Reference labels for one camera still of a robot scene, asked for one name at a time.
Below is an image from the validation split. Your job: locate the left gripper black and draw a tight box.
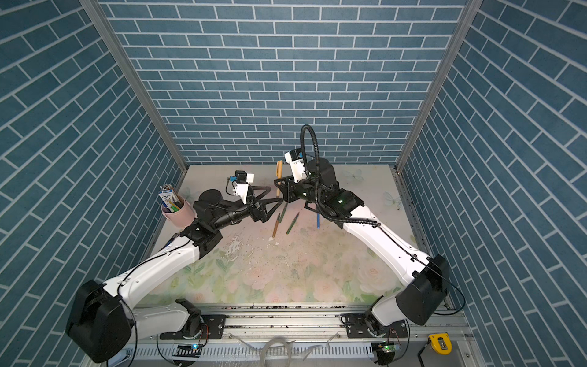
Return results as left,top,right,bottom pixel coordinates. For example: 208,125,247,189
211,187,281,232

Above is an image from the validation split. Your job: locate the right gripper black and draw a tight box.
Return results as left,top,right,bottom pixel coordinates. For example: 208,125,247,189
276,176,326,209

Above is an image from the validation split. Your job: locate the brown pen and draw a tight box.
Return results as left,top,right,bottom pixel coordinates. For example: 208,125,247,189
276,161,284,197
271,214,281,239

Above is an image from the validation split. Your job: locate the light green pen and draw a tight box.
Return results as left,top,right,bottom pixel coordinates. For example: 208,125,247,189
286,212,301,235

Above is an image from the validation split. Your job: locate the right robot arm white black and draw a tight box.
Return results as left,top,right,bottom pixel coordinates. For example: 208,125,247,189
275,149,452,335

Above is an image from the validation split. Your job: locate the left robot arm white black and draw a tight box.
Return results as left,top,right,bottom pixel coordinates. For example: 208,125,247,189
65,187,284,363

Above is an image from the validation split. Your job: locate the dark green pen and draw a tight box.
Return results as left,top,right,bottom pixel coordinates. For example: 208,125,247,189
278,202,288,223

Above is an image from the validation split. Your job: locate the pink pen holder cup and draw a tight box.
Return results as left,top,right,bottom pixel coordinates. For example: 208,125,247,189
161,196,196,229

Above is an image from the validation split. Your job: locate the box in pen cup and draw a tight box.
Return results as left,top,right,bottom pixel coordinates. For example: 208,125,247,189
158,183,183,213

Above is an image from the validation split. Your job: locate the blue stapler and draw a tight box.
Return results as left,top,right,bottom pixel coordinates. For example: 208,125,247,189
161,233,178,250

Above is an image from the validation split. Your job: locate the yellow tape measure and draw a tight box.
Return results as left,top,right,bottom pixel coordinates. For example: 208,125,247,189
429,333,452,356

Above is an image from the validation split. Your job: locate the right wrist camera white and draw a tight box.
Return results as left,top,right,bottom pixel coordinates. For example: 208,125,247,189
284,148,307,183

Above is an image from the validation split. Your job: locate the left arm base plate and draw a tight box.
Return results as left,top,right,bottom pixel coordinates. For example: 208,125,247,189
159,314,226,340

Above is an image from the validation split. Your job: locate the aluminium rail frame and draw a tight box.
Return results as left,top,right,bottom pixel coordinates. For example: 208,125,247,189
129,304,485,366

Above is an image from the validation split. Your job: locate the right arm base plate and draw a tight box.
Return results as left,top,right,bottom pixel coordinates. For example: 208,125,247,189
339,313,409,339

